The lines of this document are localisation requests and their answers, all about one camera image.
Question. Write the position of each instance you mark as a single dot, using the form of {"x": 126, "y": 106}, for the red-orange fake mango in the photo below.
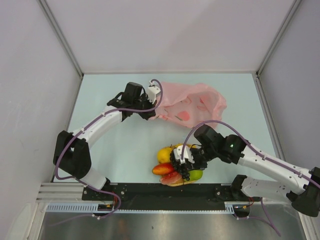
{"x": 163, "y": 169}

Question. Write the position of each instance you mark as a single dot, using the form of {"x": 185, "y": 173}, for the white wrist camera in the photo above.
{"x": 153, "y": 90}
{"x": 183, "y": 155}

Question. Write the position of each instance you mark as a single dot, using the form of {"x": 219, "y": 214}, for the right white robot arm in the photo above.
{"x": 291, "y": 184}

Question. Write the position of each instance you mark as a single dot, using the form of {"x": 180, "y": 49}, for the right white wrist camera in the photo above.
{"x": 183, "y": 155}

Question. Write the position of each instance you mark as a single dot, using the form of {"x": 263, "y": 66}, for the yellow fake pear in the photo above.
{"x": 164, "y": 154}

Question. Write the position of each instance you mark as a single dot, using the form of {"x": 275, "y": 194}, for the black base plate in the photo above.
{"x": 190, "y": 197}

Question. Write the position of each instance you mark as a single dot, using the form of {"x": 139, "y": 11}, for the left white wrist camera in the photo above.
{"x": 153, "y": 90}

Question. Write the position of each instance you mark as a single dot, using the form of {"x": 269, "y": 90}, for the fake green pear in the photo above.
{"x": 195, "y": 175}

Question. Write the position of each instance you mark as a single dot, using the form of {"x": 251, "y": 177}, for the pink plastic bag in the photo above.
{"x": 188, "y": 105}

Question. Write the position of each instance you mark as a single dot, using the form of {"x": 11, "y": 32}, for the yellow fake mango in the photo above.
{"x": 177, "y": 145}

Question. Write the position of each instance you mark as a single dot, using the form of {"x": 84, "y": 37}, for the fake watermelon slice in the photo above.
{"x": 170, "y": 178}

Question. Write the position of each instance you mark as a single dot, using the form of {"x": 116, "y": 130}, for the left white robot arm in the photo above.
{"x": 72, "y": 150}

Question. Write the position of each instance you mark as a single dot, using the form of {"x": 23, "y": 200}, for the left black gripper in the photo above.
{"x": 144, "y": 97}

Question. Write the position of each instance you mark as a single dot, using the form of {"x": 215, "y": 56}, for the woven bamboo tray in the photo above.
{"x": 179, "y": 183}

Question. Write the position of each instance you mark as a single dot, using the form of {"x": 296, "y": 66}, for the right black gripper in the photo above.
{"x": 196, "y": 163}

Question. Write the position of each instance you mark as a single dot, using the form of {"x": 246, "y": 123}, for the fake black grapes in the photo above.
{"x": 182, "y": 168}

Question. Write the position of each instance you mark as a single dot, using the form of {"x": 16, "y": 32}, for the blue-white cable duct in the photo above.
{"x": 96, "y": 208}

